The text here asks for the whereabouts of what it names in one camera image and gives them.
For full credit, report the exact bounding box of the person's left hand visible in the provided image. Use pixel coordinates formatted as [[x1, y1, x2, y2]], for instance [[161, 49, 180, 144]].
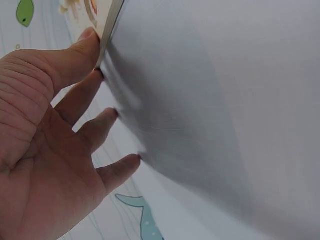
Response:
[[0, 26, 143, 240]]

